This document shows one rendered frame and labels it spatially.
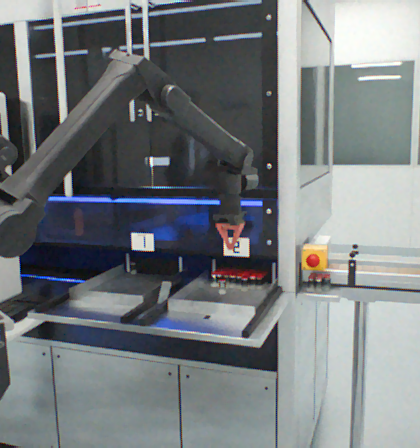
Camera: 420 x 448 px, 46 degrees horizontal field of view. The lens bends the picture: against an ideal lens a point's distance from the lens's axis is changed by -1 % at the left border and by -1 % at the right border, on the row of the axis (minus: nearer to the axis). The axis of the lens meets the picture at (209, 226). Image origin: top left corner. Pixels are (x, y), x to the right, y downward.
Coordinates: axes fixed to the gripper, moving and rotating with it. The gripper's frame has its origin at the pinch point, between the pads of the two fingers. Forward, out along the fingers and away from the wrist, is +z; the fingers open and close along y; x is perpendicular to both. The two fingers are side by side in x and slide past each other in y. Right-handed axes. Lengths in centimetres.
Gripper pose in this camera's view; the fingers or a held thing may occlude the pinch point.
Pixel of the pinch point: (230, 246)
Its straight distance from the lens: 134.1
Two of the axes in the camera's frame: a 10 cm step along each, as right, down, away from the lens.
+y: 3.4, -1.7, 9.2
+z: 0.1, 9.8, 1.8
